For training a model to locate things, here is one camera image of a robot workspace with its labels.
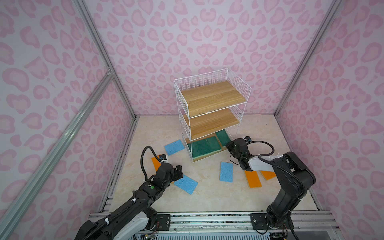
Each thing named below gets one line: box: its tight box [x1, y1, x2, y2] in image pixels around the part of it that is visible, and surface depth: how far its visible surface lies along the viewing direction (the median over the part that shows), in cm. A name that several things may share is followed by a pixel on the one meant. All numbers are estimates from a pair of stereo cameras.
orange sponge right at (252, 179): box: [244, 170, 262, 189], surface depth 88 cm
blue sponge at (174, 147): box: [164, 139, 185, 156], surface depth 103 cm
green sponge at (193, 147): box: [187, 140, 198, 159], surface depth 100 cm
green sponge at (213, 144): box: [206, 136, 222, 152], surface depth 101 cm
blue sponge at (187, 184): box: [174, 174, 199, 195], surface depth 86 cm
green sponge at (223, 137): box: [216, 129, 232, 147], surface depth 102 cm
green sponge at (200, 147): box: [191, 139, 212, 158], surface depth 100 cm
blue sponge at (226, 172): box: [219, 162, 234, 183], surface depth 91 cm
